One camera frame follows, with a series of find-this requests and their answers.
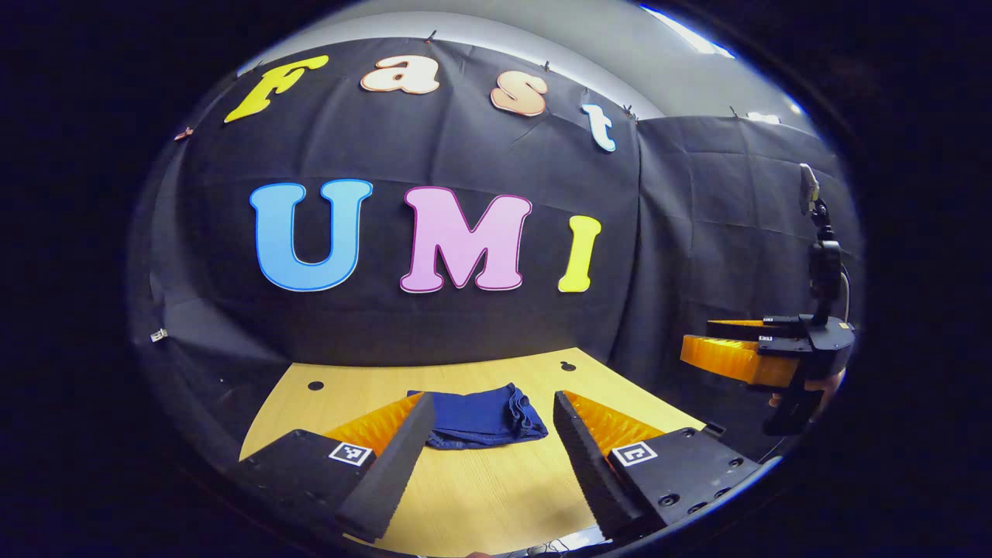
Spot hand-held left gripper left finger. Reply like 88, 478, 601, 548
232, 391, 437, 543

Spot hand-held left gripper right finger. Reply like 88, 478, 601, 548
553, 390, 764, 541

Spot black backdrop cloth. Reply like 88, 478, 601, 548
128, 35, 865, 466

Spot blue denim jeans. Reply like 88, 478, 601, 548
407, 382, 549, 450

